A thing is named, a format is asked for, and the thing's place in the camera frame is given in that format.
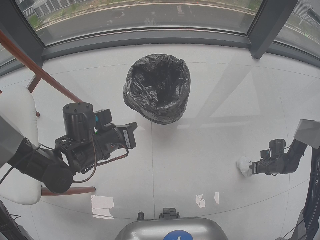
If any window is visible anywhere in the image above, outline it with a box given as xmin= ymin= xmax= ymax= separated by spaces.
xmin=0 ymin=0 xmax=320 ymax=68

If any black plastic bag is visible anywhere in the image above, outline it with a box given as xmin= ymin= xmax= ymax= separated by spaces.
xmin=123 ymin=54 xmax=191 ymax=125

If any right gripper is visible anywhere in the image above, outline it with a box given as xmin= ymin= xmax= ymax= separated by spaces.
xmin=251 ymin=160 xmax=272 ymax=175

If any white cushioned wooden chair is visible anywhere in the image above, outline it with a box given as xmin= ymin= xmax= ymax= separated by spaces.
xmin=0 ymin=30 xmax=97 ymax=206

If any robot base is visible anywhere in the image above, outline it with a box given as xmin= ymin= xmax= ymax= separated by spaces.
xmin=114 ymin=207 xmax=228 ymax=240

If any black cable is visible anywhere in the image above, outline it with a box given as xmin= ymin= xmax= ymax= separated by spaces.
xmin=0 ymin=166 xmax=15 ymax=184

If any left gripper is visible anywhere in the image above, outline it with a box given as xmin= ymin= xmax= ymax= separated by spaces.
xmin=96 ymin=122 xmax=138 ymax=160

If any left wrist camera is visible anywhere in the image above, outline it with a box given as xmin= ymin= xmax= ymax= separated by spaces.
xmin=93 ymin=109 xmax=113 ymax=132

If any white paper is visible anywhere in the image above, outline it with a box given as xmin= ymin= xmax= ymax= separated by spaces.
xmin=236 ymin=156 xmax=253 ymax=178

